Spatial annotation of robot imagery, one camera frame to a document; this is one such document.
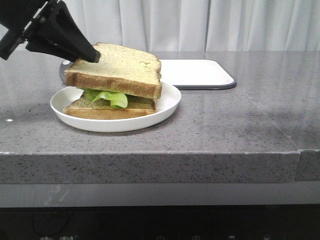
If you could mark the green lettuce leaf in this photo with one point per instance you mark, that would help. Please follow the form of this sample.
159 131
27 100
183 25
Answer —
114 99

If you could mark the white round plate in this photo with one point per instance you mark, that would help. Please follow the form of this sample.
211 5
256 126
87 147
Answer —
165 107

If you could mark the white curtain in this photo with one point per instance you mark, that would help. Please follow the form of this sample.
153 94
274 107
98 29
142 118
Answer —
201 25

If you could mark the white cutting board grey rim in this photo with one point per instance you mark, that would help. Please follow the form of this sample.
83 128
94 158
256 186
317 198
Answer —
195 74

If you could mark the bread slice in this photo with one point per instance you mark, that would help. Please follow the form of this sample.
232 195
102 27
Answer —
120 69
102 110

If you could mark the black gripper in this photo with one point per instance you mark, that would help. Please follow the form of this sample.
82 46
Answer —
47 26

